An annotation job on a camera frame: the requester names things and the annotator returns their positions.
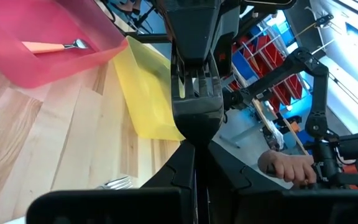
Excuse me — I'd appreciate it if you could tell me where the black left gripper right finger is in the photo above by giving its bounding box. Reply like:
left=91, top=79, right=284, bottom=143
left=208, top=141, right=289, bottom=224

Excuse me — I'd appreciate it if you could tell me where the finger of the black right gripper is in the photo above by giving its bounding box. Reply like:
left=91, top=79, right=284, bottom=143
left=170, top=42, right=198, bottom=146
left=197, top=55, right=226, bottom=146

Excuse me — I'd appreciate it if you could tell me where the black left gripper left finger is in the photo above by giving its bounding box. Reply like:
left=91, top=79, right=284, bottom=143
left=141, top=141, right=197, bottom=224

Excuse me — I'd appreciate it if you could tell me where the orange handled silver fork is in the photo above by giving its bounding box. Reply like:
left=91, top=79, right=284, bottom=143
left=21, top=38, right=90, bottom=54
left=95, top=175, right=134, bottom=190

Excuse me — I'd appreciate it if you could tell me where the yellow plastic bin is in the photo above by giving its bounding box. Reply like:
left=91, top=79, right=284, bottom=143
left=112, top=35, right=186, bottom=141

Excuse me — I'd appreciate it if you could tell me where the person's hand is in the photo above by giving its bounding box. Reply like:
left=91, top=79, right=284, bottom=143
left=257, top=149, right=318, bottom=187

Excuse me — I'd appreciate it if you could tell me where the metal shelf rack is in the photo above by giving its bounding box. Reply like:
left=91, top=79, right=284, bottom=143
left=225, top=18, right=306, bottom=113

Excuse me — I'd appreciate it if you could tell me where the pink plastic bin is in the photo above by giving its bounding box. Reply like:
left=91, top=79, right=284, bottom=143
left=0, top=0, right=129, bottom=90

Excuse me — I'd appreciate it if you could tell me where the black table frame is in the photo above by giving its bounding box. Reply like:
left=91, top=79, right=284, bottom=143
left=124, top=30, right=172, bottom=44

